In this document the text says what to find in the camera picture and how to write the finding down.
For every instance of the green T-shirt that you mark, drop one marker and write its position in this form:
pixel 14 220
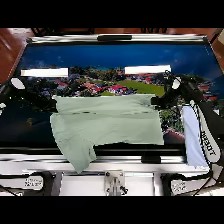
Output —
pixel 110 123

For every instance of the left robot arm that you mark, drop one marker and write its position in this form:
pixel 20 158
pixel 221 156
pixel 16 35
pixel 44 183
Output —
pixel 20 90

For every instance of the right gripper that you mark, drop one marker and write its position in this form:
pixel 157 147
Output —
pixel 160 100

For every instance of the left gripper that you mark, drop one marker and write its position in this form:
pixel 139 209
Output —
pixel 49 105

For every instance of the light blue garment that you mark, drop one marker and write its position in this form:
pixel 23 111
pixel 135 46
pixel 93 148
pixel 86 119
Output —
pixel 191 140

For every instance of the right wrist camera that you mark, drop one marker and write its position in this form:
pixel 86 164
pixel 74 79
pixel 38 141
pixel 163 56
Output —
pixel 169 79

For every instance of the silver frame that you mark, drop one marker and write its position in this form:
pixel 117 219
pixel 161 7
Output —
pixel 115 181

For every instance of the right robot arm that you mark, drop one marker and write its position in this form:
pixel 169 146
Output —
pixel 208 140

